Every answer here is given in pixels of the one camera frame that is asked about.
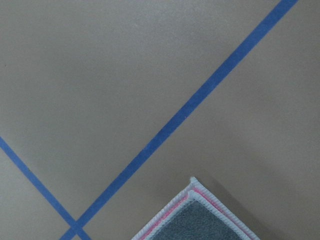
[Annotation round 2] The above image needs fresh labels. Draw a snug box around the pink and grey towel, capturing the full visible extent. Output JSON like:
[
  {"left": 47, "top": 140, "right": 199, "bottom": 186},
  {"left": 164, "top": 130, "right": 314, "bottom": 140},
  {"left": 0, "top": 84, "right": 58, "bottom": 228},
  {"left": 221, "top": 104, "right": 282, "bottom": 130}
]
[{"left": 134, "top": 177, "right": 258, "bottom": 240}]

